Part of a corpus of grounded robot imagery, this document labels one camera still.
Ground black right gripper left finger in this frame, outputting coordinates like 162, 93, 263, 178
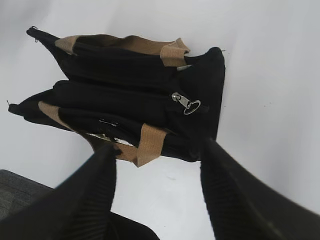
0, 144, 117, 240

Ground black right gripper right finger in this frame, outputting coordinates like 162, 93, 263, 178
200, 138, 320, 240

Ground silver zipper pull with ring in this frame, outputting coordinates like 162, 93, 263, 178
171, 92, 201, 115

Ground black canvas tote bag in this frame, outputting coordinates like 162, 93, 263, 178
8, 27, 226, 166

